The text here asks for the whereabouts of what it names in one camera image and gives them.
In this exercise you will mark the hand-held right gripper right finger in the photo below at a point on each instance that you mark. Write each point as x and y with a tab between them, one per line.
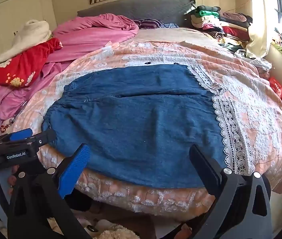
205	171

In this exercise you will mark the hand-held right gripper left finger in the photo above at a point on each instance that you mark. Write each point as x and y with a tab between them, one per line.
74	169

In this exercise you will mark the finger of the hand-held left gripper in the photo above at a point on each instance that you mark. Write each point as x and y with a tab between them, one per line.
46	137
21	134

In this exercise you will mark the blue denim pants lace trim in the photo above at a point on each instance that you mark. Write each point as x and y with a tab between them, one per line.
143	119

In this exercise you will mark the mobile phone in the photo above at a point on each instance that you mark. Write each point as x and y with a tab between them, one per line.
18	112

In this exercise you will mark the red floral blanket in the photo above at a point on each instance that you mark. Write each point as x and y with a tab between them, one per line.
26	62

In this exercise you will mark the beige plush toy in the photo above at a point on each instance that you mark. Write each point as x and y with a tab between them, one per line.
116	232

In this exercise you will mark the peach blanket white fluffy pattern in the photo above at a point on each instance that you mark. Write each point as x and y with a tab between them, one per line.
255	99

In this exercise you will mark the red plastic bag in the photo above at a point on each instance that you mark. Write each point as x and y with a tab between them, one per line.
278	88

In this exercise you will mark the pink bedsheet and pillow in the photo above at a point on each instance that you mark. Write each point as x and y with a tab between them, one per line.
93	34

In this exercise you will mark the cream wardrobe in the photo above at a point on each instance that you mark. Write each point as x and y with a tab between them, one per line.
11	5

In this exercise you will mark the white mesh garment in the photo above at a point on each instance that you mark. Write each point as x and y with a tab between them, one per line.
258	63

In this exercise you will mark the beige bed sheet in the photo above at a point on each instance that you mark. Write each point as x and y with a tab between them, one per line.
175	36

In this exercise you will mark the pile of folded clothes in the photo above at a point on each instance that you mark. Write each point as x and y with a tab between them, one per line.
220	27

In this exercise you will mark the blue patterned cloth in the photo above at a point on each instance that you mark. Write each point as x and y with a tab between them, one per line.
169	25

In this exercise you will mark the purple striped cloth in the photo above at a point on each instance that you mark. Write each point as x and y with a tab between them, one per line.
148	23

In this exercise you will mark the grey padded headboard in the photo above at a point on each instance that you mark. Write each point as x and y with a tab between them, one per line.
143	10

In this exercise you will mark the cream curtain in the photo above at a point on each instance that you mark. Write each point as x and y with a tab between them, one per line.
260	17

